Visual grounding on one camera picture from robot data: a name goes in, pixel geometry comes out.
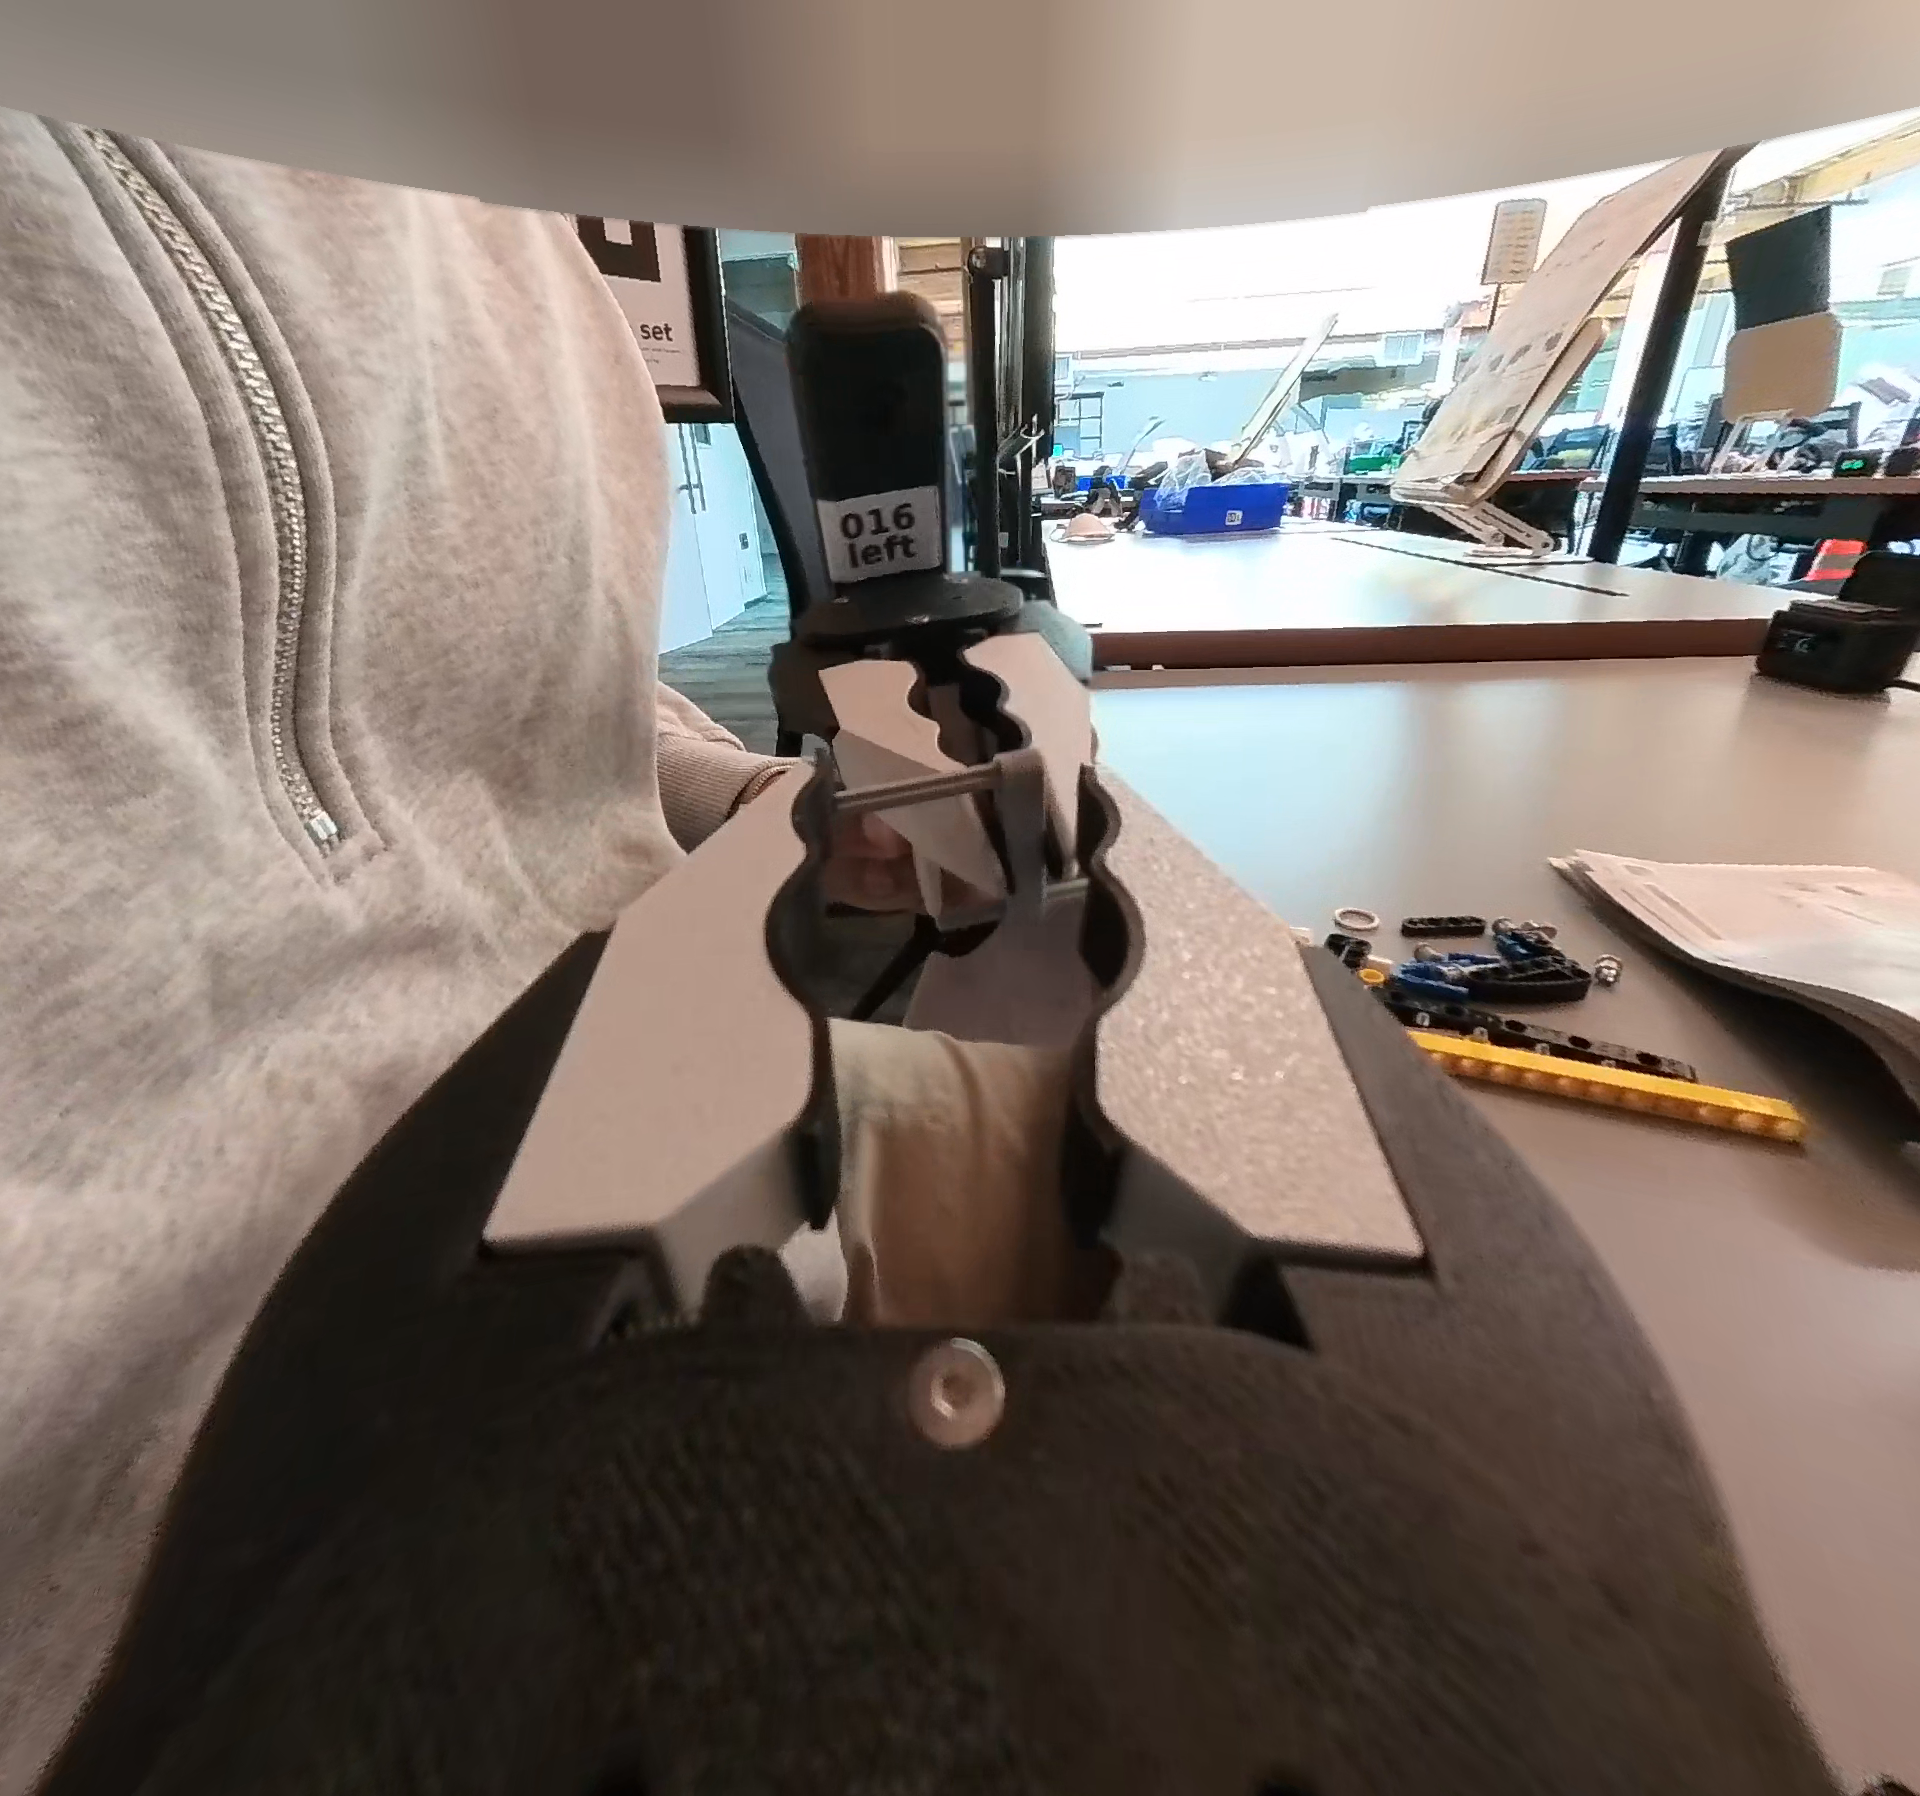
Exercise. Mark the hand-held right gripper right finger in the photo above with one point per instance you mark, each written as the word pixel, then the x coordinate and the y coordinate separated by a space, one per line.
pixel 1259 1076

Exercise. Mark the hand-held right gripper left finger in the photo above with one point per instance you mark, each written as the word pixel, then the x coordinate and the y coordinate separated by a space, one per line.
pixel 659 1060

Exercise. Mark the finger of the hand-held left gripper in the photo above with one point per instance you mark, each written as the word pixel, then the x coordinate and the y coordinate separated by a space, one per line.
pixel 876 708
pixel 1061 747

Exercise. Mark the person's left forearm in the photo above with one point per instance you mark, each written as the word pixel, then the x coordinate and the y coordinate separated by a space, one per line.
pixel 718 778

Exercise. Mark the angled black lego beam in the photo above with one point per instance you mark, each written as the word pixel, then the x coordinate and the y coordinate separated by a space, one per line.
pixel 1344 948

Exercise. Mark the short black lego beam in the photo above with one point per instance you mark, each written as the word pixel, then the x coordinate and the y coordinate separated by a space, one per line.
pixel 1444 923

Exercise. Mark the yellow lego beam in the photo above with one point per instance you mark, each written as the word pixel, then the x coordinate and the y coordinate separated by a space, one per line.
pixel 1619 1093

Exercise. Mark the person's left hand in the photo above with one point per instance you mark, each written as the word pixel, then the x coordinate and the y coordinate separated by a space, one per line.
pixel 870 866

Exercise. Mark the white door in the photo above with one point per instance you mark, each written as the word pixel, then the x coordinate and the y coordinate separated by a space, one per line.
pixel 714 535

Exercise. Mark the black framed marker sign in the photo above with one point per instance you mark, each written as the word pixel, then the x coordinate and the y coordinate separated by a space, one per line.
pixel 659 328

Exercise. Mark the blue plastic bin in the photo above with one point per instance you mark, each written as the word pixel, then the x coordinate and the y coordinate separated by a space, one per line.
pixel 1213 510

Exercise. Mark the beige trousers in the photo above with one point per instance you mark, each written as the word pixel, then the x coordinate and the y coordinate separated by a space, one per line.
pixel 960 1169

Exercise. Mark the wood-edged table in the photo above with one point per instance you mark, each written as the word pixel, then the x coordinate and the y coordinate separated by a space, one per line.
pixel 1350 599

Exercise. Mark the instruction booklet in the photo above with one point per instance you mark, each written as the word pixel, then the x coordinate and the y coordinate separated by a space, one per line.
pixel 1768 926

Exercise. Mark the tilted paper board stand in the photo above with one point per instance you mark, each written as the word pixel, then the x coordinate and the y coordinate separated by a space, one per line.
pixel 1514 387

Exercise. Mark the black metal pole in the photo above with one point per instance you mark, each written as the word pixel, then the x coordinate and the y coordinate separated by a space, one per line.
pixel 1665 372

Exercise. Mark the black display device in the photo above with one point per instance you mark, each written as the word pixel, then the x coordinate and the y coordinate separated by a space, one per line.
pixel 1830 644

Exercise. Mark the far cluttered desk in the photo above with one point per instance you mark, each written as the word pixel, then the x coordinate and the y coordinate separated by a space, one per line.
pixel 1798 492

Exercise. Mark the black and brown panel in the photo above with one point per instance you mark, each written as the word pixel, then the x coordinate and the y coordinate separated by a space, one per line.
pixel 1781 266

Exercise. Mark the wooden support post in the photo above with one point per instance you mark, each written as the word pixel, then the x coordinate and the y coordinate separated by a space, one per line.
pixel 846 271

